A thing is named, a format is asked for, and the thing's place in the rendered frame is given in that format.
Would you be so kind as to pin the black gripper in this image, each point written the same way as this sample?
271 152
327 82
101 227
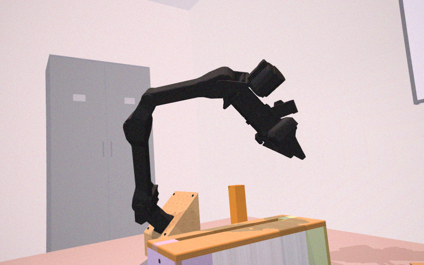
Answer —
278 136

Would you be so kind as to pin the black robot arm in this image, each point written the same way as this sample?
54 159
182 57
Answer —
232 86

